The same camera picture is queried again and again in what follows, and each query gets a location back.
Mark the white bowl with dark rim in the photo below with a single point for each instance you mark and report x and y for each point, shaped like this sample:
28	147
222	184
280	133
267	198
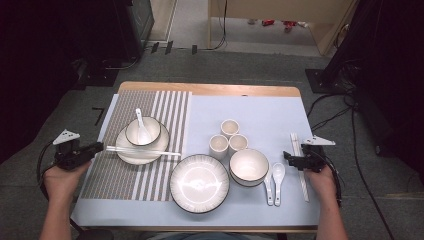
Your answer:
249	185
248	165
153	130

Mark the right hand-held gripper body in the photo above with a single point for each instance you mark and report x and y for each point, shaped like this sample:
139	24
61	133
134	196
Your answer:
315	156

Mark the person's left hand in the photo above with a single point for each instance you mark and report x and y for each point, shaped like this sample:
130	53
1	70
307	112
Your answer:
63	181

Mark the dark rounded object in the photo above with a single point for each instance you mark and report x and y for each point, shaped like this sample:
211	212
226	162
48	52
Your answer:
95	235

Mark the white ceramic soup spoon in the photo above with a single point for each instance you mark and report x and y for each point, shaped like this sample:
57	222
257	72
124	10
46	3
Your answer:
143	135
278	171
269	195

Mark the bundle of white chopsticks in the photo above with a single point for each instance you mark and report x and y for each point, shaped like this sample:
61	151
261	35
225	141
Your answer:
295	143

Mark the white ceramic chopstick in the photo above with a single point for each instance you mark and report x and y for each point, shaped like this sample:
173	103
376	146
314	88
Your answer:
140	149
143	152

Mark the beige wooden cabinet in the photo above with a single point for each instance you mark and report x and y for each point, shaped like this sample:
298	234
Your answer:
283	8

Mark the pale blue table sheet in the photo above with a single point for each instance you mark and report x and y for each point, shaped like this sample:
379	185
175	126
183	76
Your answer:
266	113

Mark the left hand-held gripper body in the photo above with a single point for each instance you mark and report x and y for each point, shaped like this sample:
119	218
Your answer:
70	156

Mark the black curtain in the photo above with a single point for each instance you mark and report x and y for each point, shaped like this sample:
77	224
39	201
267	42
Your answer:
33	66
400	66

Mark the small red object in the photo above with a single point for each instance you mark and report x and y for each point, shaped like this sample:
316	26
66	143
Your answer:
268	22
289	25

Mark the small white object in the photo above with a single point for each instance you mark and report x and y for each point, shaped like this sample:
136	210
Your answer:
303	24

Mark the black stand foot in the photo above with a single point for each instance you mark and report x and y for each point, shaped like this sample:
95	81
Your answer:
96	76

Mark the white plate with dark rim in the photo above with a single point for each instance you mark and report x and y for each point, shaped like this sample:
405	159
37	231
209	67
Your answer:
133	158
200	183

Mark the black metal stand base plate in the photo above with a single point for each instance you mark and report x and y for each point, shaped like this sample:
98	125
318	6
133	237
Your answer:
320	81

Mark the dark equipment box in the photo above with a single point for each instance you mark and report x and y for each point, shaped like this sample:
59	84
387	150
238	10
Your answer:
140	26

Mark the cream ceramic cup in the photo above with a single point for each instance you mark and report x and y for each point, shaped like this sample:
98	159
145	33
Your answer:
230	127
219	143
238	142

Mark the striped woven placemat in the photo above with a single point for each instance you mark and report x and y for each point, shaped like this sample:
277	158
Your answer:
133	103

